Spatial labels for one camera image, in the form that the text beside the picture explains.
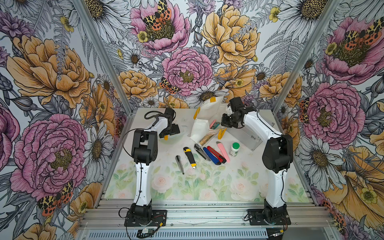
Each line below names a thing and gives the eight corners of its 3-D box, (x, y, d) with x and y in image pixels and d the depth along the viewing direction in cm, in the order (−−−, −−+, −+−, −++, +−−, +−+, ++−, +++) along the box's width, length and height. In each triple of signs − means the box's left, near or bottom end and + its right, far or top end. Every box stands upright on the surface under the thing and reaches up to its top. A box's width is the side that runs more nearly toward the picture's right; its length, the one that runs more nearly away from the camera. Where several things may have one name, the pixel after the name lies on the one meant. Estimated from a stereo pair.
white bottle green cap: (229, 156, 97) (232, 149, 90) (228, 150, 101) (231, 142, 93) (237, 156, 97) (240, 149, 90) (236, 150, 101) (239, 142, 93)
